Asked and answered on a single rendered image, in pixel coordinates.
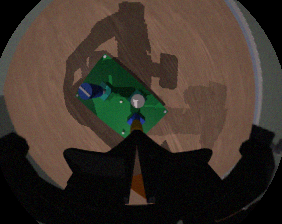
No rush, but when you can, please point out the green circuit board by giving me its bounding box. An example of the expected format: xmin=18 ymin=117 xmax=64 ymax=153
xmin=76 ymin=53 xmax=169 ymax=139

